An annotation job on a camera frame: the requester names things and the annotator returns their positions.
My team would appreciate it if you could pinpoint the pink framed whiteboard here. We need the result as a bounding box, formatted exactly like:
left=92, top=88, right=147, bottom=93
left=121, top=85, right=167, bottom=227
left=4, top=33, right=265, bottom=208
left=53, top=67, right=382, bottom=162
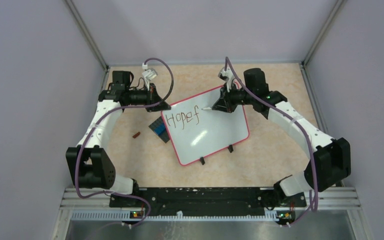
left=161, top=86, right=250, bottom=166

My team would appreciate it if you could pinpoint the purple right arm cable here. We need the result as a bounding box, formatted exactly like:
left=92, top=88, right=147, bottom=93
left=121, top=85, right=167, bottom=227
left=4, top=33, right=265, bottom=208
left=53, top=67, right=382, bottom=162
left=224, top=56, right=319, bottom=227

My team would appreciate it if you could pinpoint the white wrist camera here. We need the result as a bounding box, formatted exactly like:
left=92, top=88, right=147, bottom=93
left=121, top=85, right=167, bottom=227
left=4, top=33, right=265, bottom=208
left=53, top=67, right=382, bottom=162
left=218, top=67, right=236, bottom=93
left=142, top=62, right=158, bottom=90

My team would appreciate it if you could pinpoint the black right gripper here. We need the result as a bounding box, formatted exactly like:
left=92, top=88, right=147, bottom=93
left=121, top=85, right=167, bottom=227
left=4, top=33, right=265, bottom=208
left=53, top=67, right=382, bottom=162
left=213, top=81, right=255, bottom=114

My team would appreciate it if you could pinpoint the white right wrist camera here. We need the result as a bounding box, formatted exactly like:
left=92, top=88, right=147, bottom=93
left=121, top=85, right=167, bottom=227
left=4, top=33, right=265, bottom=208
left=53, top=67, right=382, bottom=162
left=218, top=67, right=236, bottom=93

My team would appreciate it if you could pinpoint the white cable duct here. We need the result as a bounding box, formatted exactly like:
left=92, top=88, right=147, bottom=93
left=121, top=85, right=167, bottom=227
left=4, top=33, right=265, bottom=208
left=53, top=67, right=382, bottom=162
left=71, top=210, right=279, bottom=222

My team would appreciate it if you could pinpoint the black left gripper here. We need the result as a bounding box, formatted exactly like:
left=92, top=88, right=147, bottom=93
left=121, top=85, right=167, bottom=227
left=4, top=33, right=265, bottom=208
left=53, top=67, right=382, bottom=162
left=126, top=82, right=171, bottom=112

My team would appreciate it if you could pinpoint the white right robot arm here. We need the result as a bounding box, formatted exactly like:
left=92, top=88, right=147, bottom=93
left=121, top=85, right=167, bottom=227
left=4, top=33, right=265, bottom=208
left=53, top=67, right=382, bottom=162
left=209, top=66, right=351, bottom=206

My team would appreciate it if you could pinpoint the blue lego brick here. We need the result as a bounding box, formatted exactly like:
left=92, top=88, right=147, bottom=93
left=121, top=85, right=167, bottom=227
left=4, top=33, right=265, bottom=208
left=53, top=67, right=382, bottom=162
left=153, top=124, right=166, bottom=136

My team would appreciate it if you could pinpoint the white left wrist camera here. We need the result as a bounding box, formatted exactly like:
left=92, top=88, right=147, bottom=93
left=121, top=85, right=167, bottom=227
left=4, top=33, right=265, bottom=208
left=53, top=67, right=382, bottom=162
left=142, top=62, right=158, bottom=90

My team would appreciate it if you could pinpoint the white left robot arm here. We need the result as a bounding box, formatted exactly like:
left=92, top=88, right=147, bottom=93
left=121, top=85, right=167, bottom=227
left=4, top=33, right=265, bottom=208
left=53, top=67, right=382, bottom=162
left=65, top=68, right=171, bottom=207

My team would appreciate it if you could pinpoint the dark grey lego baseplate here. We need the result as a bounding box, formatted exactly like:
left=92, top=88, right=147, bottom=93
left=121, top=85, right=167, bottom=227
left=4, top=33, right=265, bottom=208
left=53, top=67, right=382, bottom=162
left=148, top=116, right=170, bottom=143

